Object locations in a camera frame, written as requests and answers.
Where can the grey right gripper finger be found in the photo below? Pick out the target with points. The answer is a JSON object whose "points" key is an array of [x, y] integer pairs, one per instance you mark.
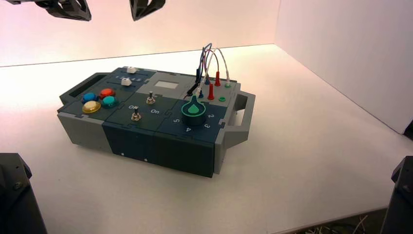
{"points": [[155, 5], [137, 9]]}

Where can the white slider knob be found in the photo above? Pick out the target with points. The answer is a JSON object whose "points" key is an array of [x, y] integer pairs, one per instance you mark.
{"points": [[131, 69], [126, 81]]}

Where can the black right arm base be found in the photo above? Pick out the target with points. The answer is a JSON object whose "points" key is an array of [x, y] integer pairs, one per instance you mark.
{"points": [[400, 200]]}

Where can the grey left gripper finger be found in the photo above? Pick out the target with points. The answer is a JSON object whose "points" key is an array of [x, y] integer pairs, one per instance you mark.
{"points": [[84, 13], [56, 8]]}

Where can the yellow push button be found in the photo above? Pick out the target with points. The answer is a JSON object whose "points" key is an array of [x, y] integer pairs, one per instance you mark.
{"points": [[91, 107]]}

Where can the metal toggle switch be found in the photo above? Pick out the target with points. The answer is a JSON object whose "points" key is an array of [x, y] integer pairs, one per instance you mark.
{"points": [[150, 100], [136, 116]]}

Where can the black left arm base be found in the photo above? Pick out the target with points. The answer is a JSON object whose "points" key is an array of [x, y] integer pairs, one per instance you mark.
{"points": [[17, 197]]}

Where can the green push button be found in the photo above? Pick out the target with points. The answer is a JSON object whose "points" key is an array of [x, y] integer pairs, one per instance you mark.
{"points": [[110, 101]]}

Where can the green rotary knob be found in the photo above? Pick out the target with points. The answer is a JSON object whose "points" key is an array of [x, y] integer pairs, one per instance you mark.
{"points": [[193, 110]]}

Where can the blue push button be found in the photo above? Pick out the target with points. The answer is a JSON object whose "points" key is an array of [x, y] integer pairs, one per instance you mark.
{"points": [[89, 97]]}

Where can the blue grey control box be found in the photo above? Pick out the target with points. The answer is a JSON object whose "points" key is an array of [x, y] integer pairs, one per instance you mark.
{"points": [[132, 145]]}

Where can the red push button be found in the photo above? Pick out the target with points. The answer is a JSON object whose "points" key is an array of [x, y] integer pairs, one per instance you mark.
{"points": [[107, 93]]}

